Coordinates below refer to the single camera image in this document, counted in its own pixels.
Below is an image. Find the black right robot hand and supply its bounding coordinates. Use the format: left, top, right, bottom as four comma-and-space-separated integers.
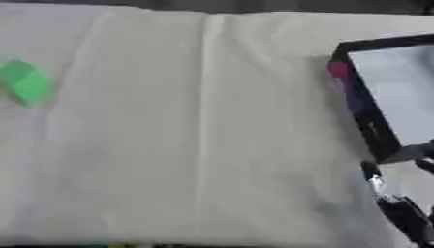
359, 139, 434, 248

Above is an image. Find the black box with white inside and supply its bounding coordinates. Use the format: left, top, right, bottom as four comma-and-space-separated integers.
325, 33, 434, 165

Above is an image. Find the green block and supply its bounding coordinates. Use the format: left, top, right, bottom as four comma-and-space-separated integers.
0, 58, 56, 109

